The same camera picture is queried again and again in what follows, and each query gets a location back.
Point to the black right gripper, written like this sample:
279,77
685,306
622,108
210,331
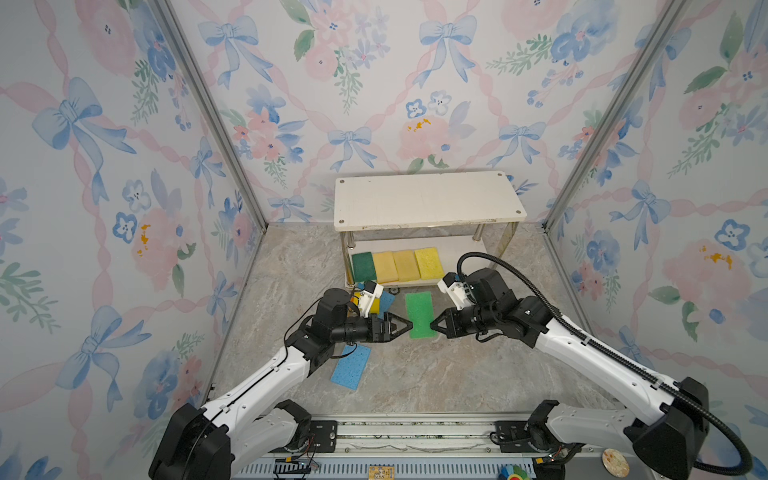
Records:
452,329

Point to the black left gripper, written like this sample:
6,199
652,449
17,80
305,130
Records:
383,335

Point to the small yellow sponge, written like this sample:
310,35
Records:
367,303

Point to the blue sponge back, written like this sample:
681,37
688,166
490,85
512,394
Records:
385,302

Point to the blue sponge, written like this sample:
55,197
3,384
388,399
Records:
351,366
385,302

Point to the light green sponge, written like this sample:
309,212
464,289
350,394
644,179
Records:
420,313

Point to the dark green scouring sponge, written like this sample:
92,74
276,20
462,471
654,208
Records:
363,266

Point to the bright yellow porous sponge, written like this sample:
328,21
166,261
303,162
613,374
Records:
429,263

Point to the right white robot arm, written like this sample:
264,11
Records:
657,420

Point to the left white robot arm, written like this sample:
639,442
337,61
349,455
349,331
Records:
220,438

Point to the white two-tier metal shelf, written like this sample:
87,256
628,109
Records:
437,200

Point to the blue sponge front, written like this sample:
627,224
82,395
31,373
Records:
351,366

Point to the round wooden disc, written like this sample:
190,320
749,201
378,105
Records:
615,463

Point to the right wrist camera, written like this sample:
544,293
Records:
457,290

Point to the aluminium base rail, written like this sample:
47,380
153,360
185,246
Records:
423,446

